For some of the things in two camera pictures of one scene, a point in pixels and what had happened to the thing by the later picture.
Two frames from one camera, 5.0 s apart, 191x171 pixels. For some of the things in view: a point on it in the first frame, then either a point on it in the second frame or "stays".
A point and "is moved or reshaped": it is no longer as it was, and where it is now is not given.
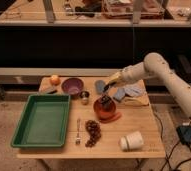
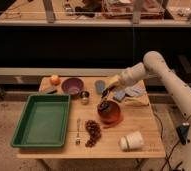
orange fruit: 54,80 stays
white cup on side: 132,141 stays
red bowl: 104,110 is moved or reshaped
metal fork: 78,140 stays
